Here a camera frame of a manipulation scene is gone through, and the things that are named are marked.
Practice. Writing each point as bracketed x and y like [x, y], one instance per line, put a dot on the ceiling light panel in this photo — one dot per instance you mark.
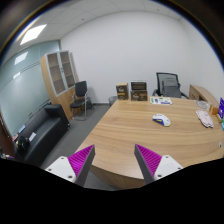
[32, 34]

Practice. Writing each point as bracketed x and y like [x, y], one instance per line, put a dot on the round glass ashtray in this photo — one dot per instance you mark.
[203, 105]

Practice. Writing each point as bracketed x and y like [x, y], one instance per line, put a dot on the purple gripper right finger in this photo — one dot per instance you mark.
[154, 166]

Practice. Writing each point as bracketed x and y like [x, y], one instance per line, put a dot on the white green leaflet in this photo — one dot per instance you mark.
[161, 100]

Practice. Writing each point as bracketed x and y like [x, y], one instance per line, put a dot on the small brown cardboard box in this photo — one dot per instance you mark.
[122, 91]

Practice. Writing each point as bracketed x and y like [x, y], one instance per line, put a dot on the wooden side cabinet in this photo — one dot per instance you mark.
[200, 93]

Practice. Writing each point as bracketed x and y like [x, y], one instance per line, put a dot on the black mesh office chair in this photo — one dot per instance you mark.
[168, 86]

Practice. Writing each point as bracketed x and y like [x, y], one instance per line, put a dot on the wooden office desk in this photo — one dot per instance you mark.
[128, 123]

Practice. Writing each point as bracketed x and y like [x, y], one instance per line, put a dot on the large brown cardboard box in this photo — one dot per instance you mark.
[139, 91]

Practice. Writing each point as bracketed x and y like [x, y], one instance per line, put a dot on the wooden glass-door cabinet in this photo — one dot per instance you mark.
[59, 78]

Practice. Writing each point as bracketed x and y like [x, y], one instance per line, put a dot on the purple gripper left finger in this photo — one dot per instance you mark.
[74, 168]

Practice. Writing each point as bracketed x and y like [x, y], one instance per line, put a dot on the grey waste bin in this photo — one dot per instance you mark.
[112, 99]

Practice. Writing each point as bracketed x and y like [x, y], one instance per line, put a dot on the black leather sofa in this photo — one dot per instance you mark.
[42, 132]

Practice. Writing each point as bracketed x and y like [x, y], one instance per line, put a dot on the blue purple box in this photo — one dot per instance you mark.
[221, 108]

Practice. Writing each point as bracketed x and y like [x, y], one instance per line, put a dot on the pink patterned mouse pad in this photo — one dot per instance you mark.
[205, 118]

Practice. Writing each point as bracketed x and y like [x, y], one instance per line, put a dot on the black visitor chair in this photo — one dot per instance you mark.
[80, 97]

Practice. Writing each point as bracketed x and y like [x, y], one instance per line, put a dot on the white and blue mouse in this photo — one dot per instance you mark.
[161, 119]

